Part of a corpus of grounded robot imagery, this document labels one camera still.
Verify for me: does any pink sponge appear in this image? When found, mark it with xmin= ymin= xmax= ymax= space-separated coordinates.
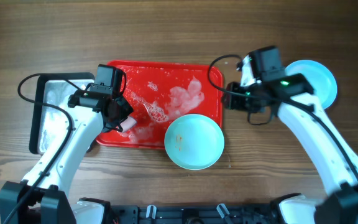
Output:
xmin=119 ymin=116 xmax=137 ymax=133

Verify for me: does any black soapy water tray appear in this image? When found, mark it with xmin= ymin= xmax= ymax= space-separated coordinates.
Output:
xmin=29 ymin=72 xmax=94 ymax=154

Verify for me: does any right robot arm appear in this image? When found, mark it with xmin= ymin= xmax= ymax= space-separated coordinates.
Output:
xmin=223 ymin=46 xmax=358 ymax=223

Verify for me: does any light blue plate top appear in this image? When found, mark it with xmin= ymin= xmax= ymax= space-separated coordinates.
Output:
xmin=285 ymin=60 xmax=337 ymax=109

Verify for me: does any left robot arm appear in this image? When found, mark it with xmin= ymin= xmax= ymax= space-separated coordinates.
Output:
xmin=0 ymin=65 xmax=136 ymax=223

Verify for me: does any light blue plate bottom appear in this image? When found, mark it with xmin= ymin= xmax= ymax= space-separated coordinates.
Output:
xmin=164 ymin=114 xmax=225 ymax=170

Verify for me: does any red plastic tray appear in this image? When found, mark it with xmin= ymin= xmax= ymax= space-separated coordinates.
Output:
xmin=96 ymin=60 xmax=223 ymax=149

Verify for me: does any light blue plate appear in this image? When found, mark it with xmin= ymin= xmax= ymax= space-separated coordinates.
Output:
xmin=285 ymin=60 xmax=337 ymax=109
xmin=164 ymin=114 xmax=225 ymax=170

